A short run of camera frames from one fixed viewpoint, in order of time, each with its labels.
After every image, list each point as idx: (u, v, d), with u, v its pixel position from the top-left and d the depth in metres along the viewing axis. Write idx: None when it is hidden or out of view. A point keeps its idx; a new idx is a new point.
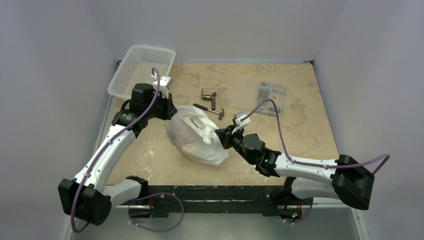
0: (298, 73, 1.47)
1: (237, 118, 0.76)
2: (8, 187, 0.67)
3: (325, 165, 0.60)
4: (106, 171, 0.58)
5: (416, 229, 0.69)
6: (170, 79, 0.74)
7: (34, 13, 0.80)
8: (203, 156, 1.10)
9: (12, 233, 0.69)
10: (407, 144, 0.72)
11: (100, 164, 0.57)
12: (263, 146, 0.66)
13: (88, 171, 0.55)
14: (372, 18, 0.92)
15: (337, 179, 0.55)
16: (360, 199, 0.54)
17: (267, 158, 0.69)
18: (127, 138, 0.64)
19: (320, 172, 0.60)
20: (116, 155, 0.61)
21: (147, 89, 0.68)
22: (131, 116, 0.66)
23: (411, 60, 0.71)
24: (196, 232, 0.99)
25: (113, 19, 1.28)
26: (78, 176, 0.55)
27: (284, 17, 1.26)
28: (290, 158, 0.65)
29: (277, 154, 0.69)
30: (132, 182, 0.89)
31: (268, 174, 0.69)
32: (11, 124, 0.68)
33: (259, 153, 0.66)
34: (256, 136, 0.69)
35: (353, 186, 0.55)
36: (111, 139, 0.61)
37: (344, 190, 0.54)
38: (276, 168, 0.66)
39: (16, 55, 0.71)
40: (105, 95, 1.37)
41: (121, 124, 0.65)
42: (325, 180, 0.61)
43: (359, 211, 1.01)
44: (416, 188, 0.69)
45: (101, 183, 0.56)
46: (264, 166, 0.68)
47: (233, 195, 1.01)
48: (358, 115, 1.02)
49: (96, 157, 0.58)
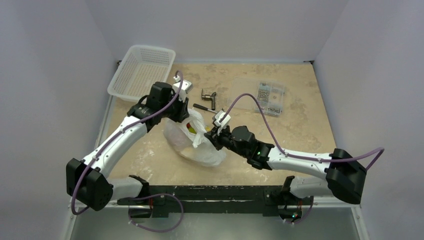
0: (298, 73, 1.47)
1: (216, 120, 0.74)
2: (9, 187, 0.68)
3: (319, 159, 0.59)
4: (113, 158, 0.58)
5: (417, 230, 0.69)
6: (191, 85, 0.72)
7: (33, 13, 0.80)
8: (201, 159, 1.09)
9: (12, 233, 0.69)
10: (407, 145, 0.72)
11: (109, 150, 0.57)
12: (252, 137, 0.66)
13: (97, 155, 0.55)
14: (372, 18, 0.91)
15: (330, 173, 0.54)
16: (352, 193, 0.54)
17: (259, 151, 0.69)
18: (139, 131, 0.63)
19: (314, 165, 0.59)
20: (125, 145, 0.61)
21: (167, 88, 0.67)
22: (147, 111, 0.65)
23: (410, 60, 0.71)
24: (196, 232, 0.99)
25: (113, 19, 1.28)
26: (87, 158, 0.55)
27: (283, 18, 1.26)
28: (283, 151, 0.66)
29: (269, 147, 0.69)
30: (134, 181, 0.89)
31: (260, 167, 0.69)
32: (11, 124, 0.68)
33: (249, 144, 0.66)
34: (246, 129, 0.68)
35: (346, 180, 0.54)
36: (124, 128, 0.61)
37: (337, 184, 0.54)
38: (269, 161, 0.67)
39: (16, 55, 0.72)
40: (105, 95, 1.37)
41: (135, 116, 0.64)
42: (318, 174, 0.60)
43: (359, 211, 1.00)
44: (417, 189, 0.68)
45: (106, 168, 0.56)
46: (256, 158, 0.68)
47: (233, 195, 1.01)
48: (358, 115, 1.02)
49: (107, 143, 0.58)
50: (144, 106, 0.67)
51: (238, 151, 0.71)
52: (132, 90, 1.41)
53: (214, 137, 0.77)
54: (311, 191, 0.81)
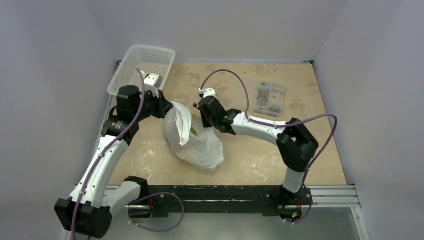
0: (297, 73, 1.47)
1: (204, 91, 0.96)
2: (8, 188, 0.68)
3: (275, 125, 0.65)
4: (102, 185, 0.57)
5: (417, 230, 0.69)
6: (158, 78, 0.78)
7: (33, 13, 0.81)
8: (197, 163, 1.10)
9: (12, 232, 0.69)
10: (407, 144, 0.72)
11: (95, 179, 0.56)
12: (213, 102, 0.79)
13: (83, 189, 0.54)
14: (373, 17, 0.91)
15: (281, 138, 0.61)
16: (296, 158, 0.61)
17: (227, 116, 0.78)
18: (119, 148, 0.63)
19: (270, 130, 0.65)
20: (110, 167, 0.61)
21: (132, 94, 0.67)
22: (122, 123, 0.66)
23: (410, 59, 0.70)
24: (196, 232, 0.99)
25: (113, 19, 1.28)
26: (74, 195, 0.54)
27: (283, 17, 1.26)
28: (246, 116, 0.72)
29: (237, 113, 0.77)
30: (131, 184, 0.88)
31: (225, 130, 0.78)
32: (11, 123, 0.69)
33: (210, 108, 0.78)
34: (209, 98, 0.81)
35: (295, 146, 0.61)
36: (103, 152, 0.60)
37: (283, 147, 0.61)
38: (233, 124, 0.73)
39: (16, 56, 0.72)
40: (105, 95, 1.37)
41: (112, 132, 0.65)
42: (273, 139, 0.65)
43: (359, 211, 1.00)
44: (417, 188, 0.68)
45: (98, 198, 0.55)
46: (222, 122, 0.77)
47: (233, 195, 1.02)
48: (358, 115, 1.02)
49: (90, 173, 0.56)
50: (118, 120, 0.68)
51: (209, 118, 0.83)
52: None
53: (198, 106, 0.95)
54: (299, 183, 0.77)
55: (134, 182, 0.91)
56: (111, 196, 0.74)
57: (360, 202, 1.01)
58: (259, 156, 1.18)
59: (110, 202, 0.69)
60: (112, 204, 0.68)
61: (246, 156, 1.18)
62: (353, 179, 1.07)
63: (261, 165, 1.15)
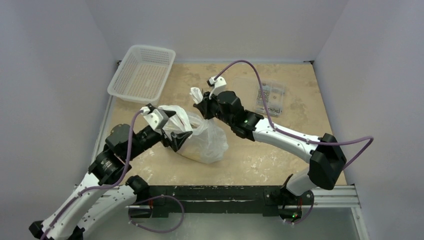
0: (297, 73, 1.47)
1: (211, 79, 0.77)
2: (8, 188, 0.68)
3: (307, 139, 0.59)
4: (71, 222, 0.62)
5: (416, 230, 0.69)
6: (161, 122, 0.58)
7: (33, 14, 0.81)
8: (204, 155, 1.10)
9: (12, 232, 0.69)
10: (406, 144, 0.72)
11: (64, 219, 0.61)
12: (238, 102, 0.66)
13: (52, 223, 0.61)
14: (373, 17, 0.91)
15: (315, 155, 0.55)
16: (329, 178, 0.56)
17: (246, 119, 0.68)
18: (97, 193, 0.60)
19: (301, 145, 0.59)
20: (86, 204, 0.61)
21: (122, 140, 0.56)
22: (111, 164, 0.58)
23: (411, 60, 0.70)
24: (196, 233, 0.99)
25: (113, 19, 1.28)
26: (47, 223, 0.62)
27: (283, 17, 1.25)
28: (272, 125, 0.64)
29: (258, 118, 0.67)
30: (126, 193, 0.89)
31: (244, 135, 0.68)
32: (11, 123, 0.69)
33: (233, 108, 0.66)
34: (233, 95, 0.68)
35: (328, 165, 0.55)
36: (78, 195, 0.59)
37: (318, 166, 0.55)
38: (255, 131, 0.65)
39: (16, 56, 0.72)
40: (105, 95, 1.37)
41: (99, 172, 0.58)
42: (303, 154, 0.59)
43: (359, 211, 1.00)
44: (416, 187, 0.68)
45: (65, 232, 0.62)
46: (242, 126, 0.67)
47: (233, 195, 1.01)
48: (358, 115, 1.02)
49: (61, 211, 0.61)
50: (109, 158, 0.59)
51: (225, 119, 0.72)
52: (132, 91, 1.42)
53: (206, 101, 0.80)
54: (300, 185, 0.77)
55: (130, 191, 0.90)
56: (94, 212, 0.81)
57: (360, 202, 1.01)
58: (259, 156, 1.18)
59: (87, 222, 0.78)
60: (87, 225, 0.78)
61: (246, 156, 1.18)
62: (353, 179, 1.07)
63: (261, 165, 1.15)
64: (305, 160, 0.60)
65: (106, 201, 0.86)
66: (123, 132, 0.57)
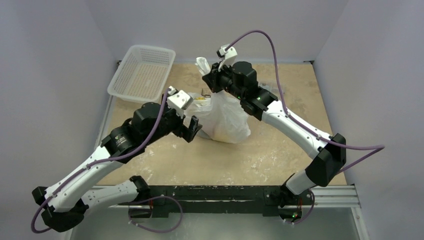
0: (297, 73, 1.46)
1: (222, 48, 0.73)
2: (8, 186, 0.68)
3: (318, 135, 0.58)
4: (75, 194, 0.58)
5: (417, 230, 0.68)
6: (189, 101, 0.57)
7: (33, 14, 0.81)
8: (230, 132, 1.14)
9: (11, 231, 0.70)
10: (406, 143, 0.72)
11: (68, 189, 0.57)
12: (253, 75, 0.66)
13: (55, 192, 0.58)
14: (374, 17, 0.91)
15: (321, 152, 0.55)
16: (326, 176, 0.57)
17: (259, 96, 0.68)
18: (107, 168, 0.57)
19: (310, 138, 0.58)
20: (93, 179, 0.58)
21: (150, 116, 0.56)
22: (125, 141, 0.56)
23: (410, 60, 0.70)
24: (196, 233, 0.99)
25: (113, 19, 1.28)
26: (48, 190, 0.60)
27: (283, 18, 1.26)
28: (286, 111, 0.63)
29: (270, 97, 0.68)
30: (130, 187, 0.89)
31: (252, 112, 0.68)
32: (12, 122, 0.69)
33: (248, 81, 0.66)
34: (250, 68, 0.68)
35: (330, 163, 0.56)
36: (87, 166, 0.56)
37: (321, 163, 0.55)
38: (266, 112, 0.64)
39: (17, 56, 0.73)
40: (105, 95, 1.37)
41: (112, 148, 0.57)
42: (309, 148, 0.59)
43: (359, 211, 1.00)
44: (417, 187, 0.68)
45: (66, 203, 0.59)
46: (252, 102, 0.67)
47: (233, 195, 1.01)
48: (358, 115, 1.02)
49: (67, 180, 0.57)
50: (124, 134, 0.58)
51: (235, 92, 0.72)
52: (132, 91, 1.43)
53: (214, 73, 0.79)
54: (302, 185, 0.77)
55: (133, 185, 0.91)
56: (101, 192, 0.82)
57: (360, 202, 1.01)
58: (259, 156, 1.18)
59: (92, 201, 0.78)
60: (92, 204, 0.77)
61: (246, 156, 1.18)
62: (353, 179, 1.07)
63: (261, 165, 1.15)
64: (308, 154, 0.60)
65: (110, 188, 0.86)
66: (152, 109, 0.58)
